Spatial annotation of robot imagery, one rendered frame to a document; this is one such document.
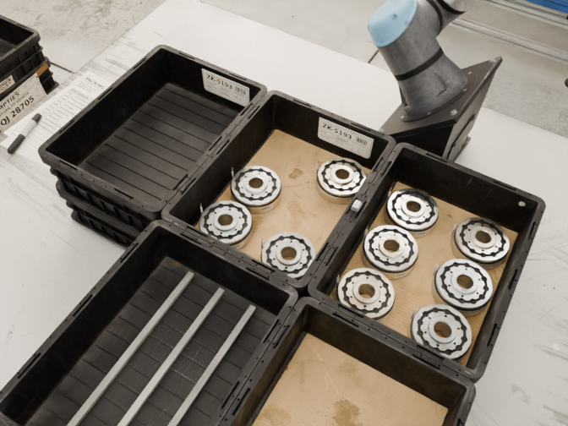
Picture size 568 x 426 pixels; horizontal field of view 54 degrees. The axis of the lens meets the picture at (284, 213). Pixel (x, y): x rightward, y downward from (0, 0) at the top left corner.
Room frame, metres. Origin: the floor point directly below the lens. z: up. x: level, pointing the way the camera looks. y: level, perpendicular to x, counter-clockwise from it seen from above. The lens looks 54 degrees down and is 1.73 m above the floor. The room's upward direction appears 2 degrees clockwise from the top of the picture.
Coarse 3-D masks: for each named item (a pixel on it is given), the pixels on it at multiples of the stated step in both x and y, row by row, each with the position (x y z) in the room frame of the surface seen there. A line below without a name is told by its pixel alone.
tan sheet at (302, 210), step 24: (264, 144) 0.85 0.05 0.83; (288, 144) 0.85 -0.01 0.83; (288, 168) 0.78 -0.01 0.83; (312, 168) 0.78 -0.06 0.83; (288, 192) 0.72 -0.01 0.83; (312, 192) 0.72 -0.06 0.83; (264, 216) 0.65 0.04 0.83; (288, 216) 0.65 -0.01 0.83; (312, 216) 0.66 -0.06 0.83; (336, 216) 0.66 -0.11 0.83; (264, 240) 0.60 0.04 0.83; (312, 240) 0.60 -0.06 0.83
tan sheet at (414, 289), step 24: (384, 216) 0.66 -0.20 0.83; (456, 216) 0.67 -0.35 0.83; (432, 240) 0.61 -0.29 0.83; (360, 264) 0.55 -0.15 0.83; (432, 264) 0.55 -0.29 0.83; (504, 264) 0.56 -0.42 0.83; (336, 288) 0.49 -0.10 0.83; (408, 288) 0.50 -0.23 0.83; (408, 312) 0.45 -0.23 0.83; (480, 312) 0.45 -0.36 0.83
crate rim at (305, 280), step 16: (272, 96) 0.90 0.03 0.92; (288, 96) 0.90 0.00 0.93; (256, 112) 0.85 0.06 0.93; (320, 112) 0.85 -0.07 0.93; (240, 128) 0.80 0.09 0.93; (368, 128) 0.81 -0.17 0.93; (224, 144) 0.75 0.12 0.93; (208, 160) 0.71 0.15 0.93; (384, 160) 0.73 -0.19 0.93; (192, 176) 0.67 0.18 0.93; (368, 176) 0.68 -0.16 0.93; (176, 224) 0.56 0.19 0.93; (336, 224) 0.57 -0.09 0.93; (208, 240) 0.53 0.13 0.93; (240, 256) 0.50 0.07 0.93; (320, 256) 0.50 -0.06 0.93; (272, 272) 0.47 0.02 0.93; (304, 288) 0.44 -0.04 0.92
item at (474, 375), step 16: (400, 144) 0.77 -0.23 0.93; (432, 160) 0.73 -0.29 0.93; (448, 160) 0.73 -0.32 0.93; (384, 176) 0.68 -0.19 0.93; (480, 176) 0.69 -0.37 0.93; (368, 192) 0.64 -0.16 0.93; (512, 192) 0.66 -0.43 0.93; (544, 208) 0.62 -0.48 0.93; (352, 224) 0.57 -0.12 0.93; (336, 240) 0.53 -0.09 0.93; (528, 240) 0.55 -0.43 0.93; (320, 272) 0.47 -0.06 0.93; (512, 272) 0.48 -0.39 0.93; (512, 288) 0.45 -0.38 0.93; (336, 304) 0.41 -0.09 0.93; (368, 320) 0.38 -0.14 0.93; (496, 320) 0.39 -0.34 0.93; (400, 336) 0.36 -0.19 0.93; (496, 336) 0.36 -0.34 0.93; (432, 352) 0.33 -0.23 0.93; (480, 352) 0.34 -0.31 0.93; (448, 368) 0.31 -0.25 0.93; (464, 368) 0.31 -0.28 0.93; (480, 368) 0.31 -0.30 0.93
